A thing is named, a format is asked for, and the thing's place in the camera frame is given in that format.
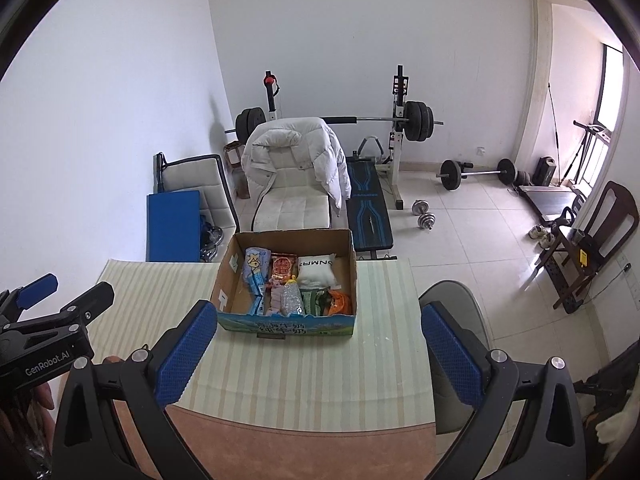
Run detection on cardboard box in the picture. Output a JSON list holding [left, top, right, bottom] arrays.
[[210, 229, 358, 337]]

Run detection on white padded chair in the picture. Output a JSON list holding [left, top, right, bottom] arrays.
[[252, 160, 333, 233], [154, 152, 240, 233]]

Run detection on black blue weight bench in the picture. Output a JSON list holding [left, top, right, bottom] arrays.
[[345, 157, 396, 261]]

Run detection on grey round chair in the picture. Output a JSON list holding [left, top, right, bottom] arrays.
[[417, 280, 493, 436]]

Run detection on long barbell with black plates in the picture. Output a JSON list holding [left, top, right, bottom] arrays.
[[225, 101, 445, 143]]

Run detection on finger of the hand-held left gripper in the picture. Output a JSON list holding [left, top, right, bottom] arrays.
[[60, 281, 116, 331], [0, 273, 60, 321]]

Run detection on yellow clear packet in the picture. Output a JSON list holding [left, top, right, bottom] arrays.
[[280, 282, 305, 317]]

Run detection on red snack packet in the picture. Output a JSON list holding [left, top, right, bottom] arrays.
[[270, 254, 298, 281]]

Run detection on white goose plush toy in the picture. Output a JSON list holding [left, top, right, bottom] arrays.
[[597, 395, 638, 446]]

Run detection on orange packet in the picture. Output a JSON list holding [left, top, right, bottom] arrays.
[[325, 290, 353, 317]]

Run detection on black treadmill deck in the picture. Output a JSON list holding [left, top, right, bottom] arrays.
[[515, 182, 581, 226]]

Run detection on brown wooden chair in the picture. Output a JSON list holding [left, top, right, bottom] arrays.
[[532, 181, 640, 315]]

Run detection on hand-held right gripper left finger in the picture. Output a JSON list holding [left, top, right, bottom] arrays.
[[50, 299, 218, 480]]

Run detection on blue folded mat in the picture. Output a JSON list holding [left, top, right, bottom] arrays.
[[146, 189, 206, 262]]

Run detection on green packet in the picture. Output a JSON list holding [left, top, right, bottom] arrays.
[[301, 287, 333, 317]]

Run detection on light blue cartoon packet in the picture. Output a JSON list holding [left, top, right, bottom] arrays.
[[242, 246, 273, 296]]

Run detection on black box appliance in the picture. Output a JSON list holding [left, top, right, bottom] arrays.
[[532, 156, 557, 187]]

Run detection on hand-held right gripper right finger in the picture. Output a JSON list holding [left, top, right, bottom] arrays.
[[420, 301, 587, 480]]

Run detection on short barbell with black plates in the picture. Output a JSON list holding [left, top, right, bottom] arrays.
[[436, 157, 516, 192]]

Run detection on chrome weight plates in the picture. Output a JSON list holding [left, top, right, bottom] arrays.
[[200, 215, 225, 263]]

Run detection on small wooden stool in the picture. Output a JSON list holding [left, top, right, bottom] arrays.
[[223, 141, 250, 200]]

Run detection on white soft packet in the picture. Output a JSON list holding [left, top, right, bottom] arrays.
[[296, 254, 335, 291]]

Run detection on exercise machine frame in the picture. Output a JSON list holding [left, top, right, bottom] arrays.
[[560, 120, 613, 186]]

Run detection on person's left hand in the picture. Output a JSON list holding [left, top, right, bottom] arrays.
[[29, 355, 127, 412]]

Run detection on white barbell rack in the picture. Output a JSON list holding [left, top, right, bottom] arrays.
[[264, 65, 412, 211]]

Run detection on white puffer jacket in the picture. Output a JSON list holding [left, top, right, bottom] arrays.
[[241, 116, 352, 211]]

